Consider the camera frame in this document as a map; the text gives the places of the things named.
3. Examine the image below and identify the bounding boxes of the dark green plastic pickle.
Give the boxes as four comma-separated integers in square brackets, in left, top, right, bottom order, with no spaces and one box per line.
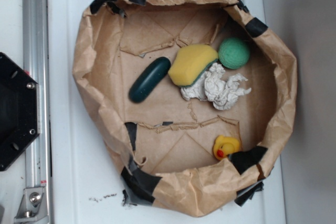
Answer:
[129,57,171,103]

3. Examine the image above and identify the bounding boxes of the brown paper bag bin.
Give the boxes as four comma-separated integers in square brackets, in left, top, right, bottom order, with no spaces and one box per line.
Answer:
[72,0,297,217]

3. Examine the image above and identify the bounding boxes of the yellow green sponge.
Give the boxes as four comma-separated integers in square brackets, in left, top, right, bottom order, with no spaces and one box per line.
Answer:
[168,44,218,87]

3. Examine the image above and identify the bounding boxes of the crumpled white paper tissue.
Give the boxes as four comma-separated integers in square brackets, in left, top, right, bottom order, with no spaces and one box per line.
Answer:
[180,63,251,110]

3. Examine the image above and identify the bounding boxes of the yellow rubber duck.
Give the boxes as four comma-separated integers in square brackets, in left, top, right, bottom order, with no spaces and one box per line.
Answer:
[213,135,241,161]

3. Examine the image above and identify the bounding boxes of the green foam ball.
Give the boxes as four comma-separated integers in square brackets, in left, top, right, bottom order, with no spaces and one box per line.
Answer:
[218,37,250,70]

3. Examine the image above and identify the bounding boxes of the aluminium extrusion rail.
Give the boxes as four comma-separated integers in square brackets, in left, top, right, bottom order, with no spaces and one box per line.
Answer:
[23,0,54,223]

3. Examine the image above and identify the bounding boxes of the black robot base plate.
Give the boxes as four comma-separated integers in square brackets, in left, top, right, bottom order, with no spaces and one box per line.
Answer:
[1,53,39,172]

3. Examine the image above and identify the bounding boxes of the metal corner bracket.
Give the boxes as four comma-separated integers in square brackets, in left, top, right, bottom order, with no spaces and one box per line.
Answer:
[14,187,49,223]

